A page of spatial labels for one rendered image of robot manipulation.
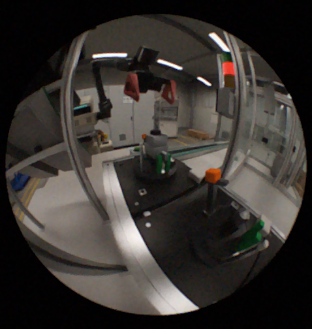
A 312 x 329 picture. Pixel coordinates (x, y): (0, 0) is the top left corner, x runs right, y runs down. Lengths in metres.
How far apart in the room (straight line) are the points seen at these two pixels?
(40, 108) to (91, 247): 0.33
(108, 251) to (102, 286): 0.11
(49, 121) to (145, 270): 0.28
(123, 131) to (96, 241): 3.18
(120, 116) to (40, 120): 3.13
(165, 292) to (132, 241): 0.11
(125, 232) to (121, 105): 3.23
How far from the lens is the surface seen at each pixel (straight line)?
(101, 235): 0.32
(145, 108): 3.49
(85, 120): 0.95
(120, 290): 0.30
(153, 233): 0.18
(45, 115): 0.18
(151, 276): 0.19
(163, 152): 0.24
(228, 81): 0.34
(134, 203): 0.21
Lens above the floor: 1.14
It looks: 30 degrees down
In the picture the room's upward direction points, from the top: 2 degrees clockwise
